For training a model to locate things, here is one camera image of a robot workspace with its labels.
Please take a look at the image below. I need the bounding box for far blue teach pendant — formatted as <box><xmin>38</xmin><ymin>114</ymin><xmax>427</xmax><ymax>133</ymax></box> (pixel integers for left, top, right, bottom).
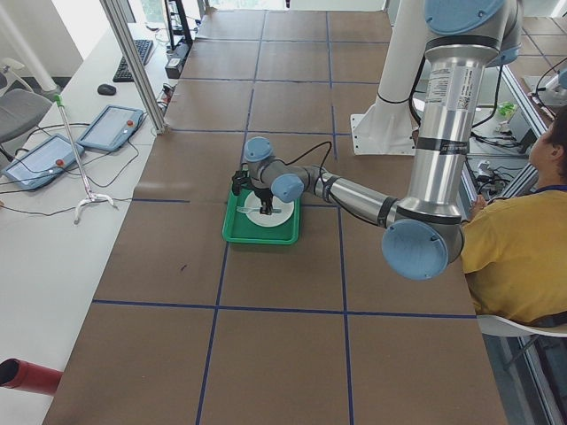
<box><xmin>76</xmin><ymin>104</ymin><xmax>144</xmax><ymax>152</ymax></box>

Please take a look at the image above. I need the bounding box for silver reacher grabber tool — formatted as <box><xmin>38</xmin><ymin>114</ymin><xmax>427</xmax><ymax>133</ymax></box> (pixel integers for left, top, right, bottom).
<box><xmin>54</xmin><ymin>95</ymin><xmax>118</xmax><ymax>225</ymax></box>

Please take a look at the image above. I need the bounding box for blue teach pendant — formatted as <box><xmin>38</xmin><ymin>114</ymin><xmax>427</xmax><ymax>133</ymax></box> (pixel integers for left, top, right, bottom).
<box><xmin>76</xmin><ymin>104</ymin><xmax>144</xmax><ymax>152</ymax></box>
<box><xmin>1</xmin><ymin>134</ymin><xmax>76</xmax><ymax>190</ymax></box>

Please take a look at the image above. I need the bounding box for black keyboard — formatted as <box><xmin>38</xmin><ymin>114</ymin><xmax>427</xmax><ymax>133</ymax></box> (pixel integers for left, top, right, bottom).
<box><xmin>112</xmin><ymin>39</ymin><xmax>154</xmax><ymax>84</ymax></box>

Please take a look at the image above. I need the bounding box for red cylinder tube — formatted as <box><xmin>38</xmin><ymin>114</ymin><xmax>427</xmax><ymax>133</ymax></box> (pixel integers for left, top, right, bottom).
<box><xmin>1</xmin><ymin>359</ymin><xmax>63</xmax><ymax>396</ymax></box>

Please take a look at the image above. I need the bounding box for brown paper table cover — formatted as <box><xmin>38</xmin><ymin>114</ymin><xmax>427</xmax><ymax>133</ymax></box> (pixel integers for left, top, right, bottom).
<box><xmin>45</xmin><ymin>11</ymin><xmax>506</xmax><ymax>424</ymax></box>

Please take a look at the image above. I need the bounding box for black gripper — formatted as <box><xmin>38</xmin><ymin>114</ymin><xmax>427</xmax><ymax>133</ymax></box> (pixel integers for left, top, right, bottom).
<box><xmin>253</xmin><ymin>188</ymin><xmax>272</xmax><ymax>215</ymax></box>

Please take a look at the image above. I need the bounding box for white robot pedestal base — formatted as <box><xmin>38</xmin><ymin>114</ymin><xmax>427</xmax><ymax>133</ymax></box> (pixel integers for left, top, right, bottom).
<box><xmin>351</xmin><ymin>1</ymin><xmax>428</xmax><ymax>156</ymax></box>

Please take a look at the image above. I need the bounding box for black computer mouse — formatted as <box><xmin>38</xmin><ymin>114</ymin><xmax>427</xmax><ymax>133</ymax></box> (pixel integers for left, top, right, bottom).
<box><xmin>97</xmin><ymin>84</ymin><xmax>117</xmax><ymax>96</ymax></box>

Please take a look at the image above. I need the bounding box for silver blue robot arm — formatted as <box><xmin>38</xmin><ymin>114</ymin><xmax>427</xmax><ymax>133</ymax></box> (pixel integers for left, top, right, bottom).
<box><xmin>244</xmin><ymin>1</ymin><xmax>523</xmax><ymax>280</ymax></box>

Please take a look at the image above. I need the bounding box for white chair seat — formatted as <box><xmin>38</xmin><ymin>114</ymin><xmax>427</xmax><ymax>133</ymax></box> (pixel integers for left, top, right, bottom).
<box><xmin>477</xmin><ymin>315</ymin><xmax>566</xmax><ymax>338</ymax></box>

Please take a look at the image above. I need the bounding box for near blue teach pendant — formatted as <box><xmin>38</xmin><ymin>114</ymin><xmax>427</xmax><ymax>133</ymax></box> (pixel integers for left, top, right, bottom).
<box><xmin>1</xmin><ymin>134</ymin><xmax>76</xmax><ymax>190</ymax></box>

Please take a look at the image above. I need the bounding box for aluminium frame post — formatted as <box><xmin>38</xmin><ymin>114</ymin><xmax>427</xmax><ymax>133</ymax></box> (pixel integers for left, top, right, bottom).
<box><xmin>100</xmin><ymin>0</ymin><xmax>167</xmax><ymax>135</ymax></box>

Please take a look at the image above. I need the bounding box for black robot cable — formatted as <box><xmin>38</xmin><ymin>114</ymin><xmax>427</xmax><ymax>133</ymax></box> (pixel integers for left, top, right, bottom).
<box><xmin>283</xmin><ymin>141</ymin><xmax>391</xmax><ymax>218</ymax></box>

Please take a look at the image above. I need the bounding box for black power strip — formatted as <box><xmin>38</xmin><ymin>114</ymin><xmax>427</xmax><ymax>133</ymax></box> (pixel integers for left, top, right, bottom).
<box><xmin>165</xmin><ymin>43</ymin><xmax>190</xmax><ymax>80</ymax></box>

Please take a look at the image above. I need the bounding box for green plastic tray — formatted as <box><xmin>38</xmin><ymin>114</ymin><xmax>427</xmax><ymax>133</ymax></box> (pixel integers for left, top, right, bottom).
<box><xmin>222</xmin><ymin>183</ymin><xmax>300</xmax><ymax>245</ymax></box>

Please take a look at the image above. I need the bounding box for grey office chair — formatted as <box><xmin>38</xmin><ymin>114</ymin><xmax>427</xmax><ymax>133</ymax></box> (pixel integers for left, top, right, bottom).
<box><xmin>1</xmin><ymin>58</ymin><xmax>52</xmax><ymax>143</ymax></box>

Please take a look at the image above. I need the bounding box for white round plate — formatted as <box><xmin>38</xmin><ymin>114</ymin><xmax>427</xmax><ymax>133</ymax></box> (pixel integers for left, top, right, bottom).
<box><xmin>244</xmin><ymin>192</ymin><xmax>295</xmax><ymax>228</ymax></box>

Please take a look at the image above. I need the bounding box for person in yellow shirt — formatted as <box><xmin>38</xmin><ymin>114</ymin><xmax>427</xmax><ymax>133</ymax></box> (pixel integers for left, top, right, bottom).
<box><xmin>461</xmin><ymin>108</ymin><xmax>566</xmax><ymax>324</ymax></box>

